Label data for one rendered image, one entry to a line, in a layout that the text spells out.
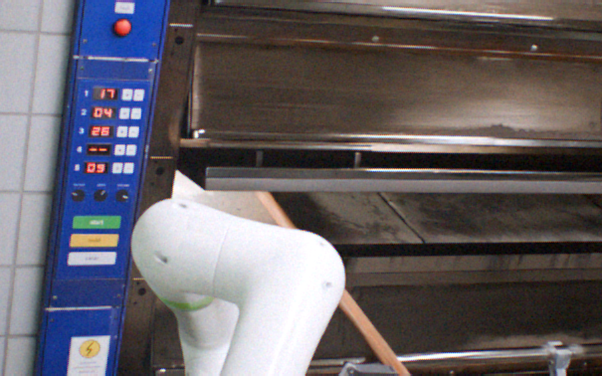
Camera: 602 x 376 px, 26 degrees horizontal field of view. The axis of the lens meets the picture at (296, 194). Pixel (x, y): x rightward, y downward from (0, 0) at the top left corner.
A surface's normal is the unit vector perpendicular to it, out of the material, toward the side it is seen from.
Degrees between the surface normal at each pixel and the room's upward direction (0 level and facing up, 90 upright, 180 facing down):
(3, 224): 90
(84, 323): 90
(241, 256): 55
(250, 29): 90
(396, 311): 70
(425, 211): 0
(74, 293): 90
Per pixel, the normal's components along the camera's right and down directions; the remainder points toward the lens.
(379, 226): 0.18, -0.90
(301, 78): 0.40, 0.11
